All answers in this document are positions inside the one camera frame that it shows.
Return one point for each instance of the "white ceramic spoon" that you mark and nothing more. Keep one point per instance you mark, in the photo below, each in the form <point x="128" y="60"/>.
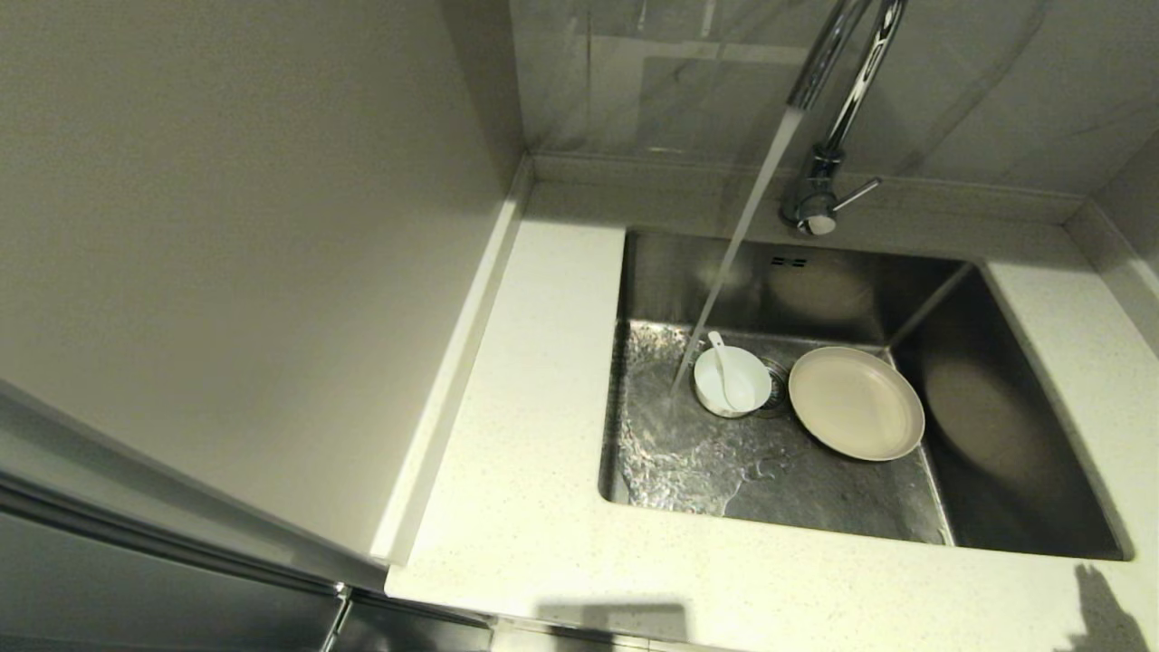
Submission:
<point x="724" y="376"/>

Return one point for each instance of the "small white bowl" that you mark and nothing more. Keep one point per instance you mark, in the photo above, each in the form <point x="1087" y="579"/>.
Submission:
<point x="753" y="380"/>

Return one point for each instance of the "chrome gooseneck faucet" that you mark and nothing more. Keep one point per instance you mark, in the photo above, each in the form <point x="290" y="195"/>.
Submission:
<point x="815" y="195"/>

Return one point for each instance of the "white round plate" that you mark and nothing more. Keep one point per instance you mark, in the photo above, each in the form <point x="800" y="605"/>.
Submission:
<point x="851" y="403"/>

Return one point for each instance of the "stainless steel sink basin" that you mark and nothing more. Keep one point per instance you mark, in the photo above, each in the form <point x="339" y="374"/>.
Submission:
<point x="815" y="498"/>

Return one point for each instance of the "running water stream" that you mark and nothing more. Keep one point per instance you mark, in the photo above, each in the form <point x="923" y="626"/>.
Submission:
<point x="747" y="222"/>

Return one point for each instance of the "round metal drain strainer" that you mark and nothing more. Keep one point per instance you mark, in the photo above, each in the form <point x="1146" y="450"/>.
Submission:
<point x="779" y="393"/>

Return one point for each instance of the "grey base cabinet front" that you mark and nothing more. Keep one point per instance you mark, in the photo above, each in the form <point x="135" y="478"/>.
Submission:
<point x="407" y="634"/>

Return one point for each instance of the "tall grey metal appliance front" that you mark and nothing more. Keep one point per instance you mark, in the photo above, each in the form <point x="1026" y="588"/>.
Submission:
<point x="136" y="580"/>

